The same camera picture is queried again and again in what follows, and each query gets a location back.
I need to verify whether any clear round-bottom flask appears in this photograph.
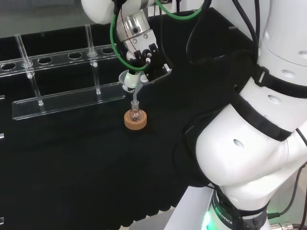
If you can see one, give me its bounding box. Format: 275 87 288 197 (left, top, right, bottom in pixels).
128 100 142 122

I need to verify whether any clear acrylic funnel stand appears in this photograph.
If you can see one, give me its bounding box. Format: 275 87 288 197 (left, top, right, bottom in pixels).
0 23 127 120

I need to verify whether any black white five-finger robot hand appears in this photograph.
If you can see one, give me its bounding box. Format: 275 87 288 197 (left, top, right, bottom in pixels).
119 30 159 93

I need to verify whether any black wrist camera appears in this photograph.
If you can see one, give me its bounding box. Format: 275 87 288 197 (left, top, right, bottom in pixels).
143 54 173 84

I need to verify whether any black cloth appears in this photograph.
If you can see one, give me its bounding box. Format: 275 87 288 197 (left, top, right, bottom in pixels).
0 7 264 227

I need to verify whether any cork ring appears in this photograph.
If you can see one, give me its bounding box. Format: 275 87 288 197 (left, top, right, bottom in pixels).
124 109 147 131

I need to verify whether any clear plastic funnel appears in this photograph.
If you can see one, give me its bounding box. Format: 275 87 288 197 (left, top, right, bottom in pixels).
118 69 144 107

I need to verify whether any green cable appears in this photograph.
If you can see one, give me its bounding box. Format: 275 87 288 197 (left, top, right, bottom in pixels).
109 0 209 71

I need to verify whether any black cable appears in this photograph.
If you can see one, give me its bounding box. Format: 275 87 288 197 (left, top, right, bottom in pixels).
268 128 307 219
187 0 261 65

